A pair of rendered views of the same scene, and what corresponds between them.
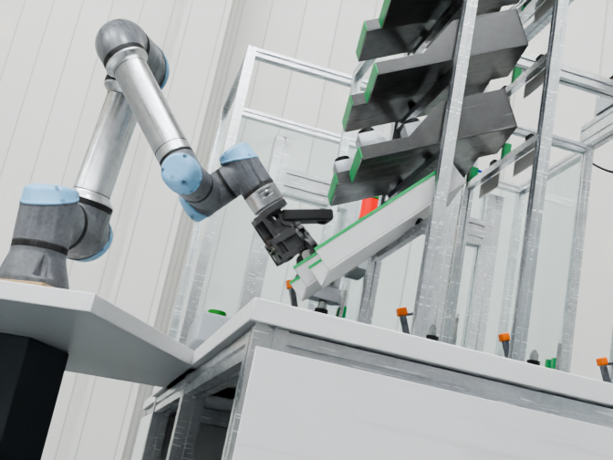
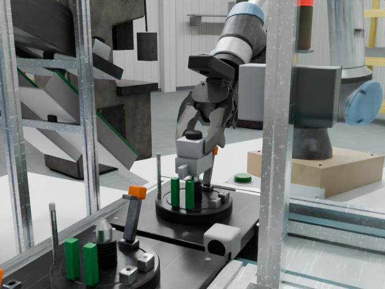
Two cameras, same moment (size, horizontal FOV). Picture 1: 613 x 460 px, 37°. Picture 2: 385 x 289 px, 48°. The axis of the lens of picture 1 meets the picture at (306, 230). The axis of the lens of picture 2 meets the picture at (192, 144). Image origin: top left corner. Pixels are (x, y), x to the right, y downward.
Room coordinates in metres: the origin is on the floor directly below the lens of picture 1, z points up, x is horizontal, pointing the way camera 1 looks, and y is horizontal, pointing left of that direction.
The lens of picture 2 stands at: (2.37, -0.64, 1.28)
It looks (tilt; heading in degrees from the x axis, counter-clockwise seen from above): 14 degrees down; 128
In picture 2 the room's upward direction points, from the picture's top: straight up
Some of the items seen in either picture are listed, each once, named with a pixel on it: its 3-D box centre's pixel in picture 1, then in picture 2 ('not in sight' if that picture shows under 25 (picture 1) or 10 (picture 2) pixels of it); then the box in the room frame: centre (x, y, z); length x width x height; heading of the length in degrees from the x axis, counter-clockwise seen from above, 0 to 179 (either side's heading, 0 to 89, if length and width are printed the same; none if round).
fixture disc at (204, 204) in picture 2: not in sight; (193, 203); (1.92, -0.06, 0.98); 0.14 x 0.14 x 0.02
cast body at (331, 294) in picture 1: (329, 287); (191, 152); (1.93, -0.07, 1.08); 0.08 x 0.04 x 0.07; 101
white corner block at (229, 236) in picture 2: not in sight; (222, 242); (2.04, -0.14, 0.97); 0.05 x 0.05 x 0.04; 11
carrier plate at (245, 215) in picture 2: not in sight; (193, 213); (1.92, -0.06, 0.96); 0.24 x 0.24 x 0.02; 11
